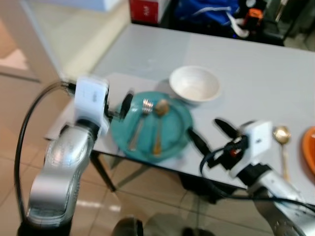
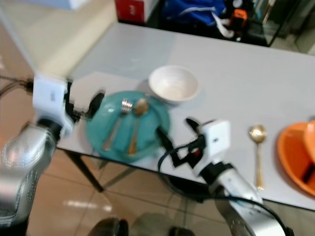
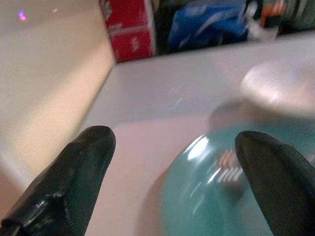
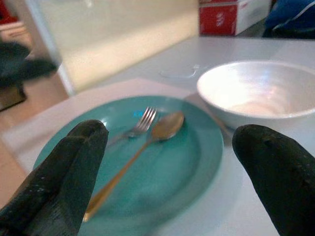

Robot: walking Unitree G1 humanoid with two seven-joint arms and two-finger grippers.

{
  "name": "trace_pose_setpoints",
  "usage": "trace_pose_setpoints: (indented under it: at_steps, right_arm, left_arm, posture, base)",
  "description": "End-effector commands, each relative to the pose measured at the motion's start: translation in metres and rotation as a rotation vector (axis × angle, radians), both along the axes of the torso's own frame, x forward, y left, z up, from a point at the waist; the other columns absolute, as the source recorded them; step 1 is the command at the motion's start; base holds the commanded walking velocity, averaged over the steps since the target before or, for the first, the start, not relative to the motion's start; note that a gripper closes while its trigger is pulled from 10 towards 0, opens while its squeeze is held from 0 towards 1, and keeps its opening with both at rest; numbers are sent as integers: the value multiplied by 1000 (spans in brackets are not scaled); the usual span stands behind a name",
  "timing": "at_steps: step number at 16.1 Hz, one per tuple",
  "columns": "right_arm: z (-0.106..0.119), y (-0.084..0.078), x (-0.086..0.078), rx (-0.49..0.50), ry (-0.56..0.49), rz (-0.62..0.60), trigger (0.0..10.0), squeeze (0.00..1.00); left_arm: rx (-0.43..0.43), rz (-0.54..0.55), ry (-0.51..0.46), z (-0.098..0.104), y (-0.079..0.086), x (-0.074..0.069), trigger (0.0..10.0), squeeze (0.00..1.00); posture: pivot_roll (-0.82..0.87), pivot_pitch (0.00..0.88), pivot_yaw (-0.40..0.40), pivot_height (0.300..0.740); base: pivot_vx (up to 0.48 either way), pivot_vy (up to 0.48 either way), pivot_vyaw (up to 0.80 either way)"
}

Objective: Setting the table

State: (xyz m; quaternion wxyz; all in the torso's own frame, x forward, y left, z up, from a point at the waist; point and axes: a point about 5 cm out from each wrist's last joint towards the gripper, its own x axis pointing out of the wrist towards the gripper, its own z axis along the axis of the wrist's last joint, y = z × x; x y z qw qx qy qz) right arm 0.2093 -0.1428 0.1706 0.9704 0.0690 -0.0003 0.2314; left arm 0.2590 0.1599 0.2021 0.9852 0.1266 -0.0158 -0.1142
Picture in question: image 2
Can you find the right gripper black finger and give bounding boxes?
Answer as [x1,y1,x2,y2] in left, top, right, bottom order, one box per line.
[156,127,180,158]
[186,118,202,138]

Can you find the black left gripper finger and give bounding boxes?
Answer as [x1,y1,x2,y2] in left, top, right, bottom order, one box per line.
[89,92,105,118]

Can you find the teal round plate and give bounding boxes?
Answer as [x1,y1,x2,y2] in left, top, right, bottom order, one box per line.
[84,90,171,162]

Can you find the silver fork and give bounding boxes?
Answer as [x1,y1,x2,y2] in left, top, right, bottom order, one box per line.
[103,98,133,152]

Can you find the gold spoon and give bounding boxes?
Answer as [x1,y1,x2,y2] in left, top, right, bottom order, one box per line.
[126,97,149,156]
[249,124,268,191]

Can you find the white ceramic bowl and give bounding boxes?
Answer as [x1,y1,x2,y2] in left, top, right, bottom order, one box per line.
[148,65,202,107]

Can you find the black table leg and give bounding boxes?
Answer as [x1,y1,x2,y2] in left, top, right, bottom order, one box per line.
[63,149,105,193]

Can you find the orange plate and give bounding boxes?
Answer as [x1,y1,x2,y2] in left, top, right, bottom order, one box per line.
[277,120,315,197]

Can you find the red box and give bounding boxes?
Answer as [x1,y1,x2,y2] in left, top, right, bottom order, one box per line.
[115,0,146,23]

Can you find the orange black device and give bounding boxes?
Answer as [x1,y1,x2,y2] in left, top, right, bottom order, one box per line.
[229,7,248,36]

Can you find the blue bag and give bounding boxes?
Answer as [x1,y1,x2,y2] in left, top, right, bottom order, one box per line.
[160,0,228,28]

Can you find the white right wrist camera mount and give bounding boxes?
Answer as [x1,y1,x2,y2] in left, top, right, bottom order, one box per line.
[196,119,232,177]

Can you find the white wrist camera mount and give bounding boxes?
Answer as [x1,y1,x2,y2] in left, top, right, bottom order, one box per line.
[196,119,232,177]
[32,74,73,137]

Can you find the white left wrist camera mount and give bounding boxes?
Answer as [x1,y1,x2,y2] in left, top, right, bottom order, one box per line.
[32,74,73,137]

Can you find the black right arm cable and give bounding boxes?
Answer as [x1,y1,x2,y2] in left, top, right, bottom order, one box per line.
[157,142,295,236]

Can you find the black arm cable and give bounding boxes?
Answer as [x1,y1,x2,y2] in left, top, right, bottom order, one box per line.
[0,76,36,97]
[157,142,295,236]

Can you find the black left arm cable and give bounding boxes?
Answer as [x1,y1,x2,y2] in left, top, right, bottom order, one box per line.
[0,76,36,97]

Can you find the white strap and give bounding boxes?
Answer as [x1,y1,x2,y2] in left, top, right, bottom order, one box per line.
[211,12,233,38]

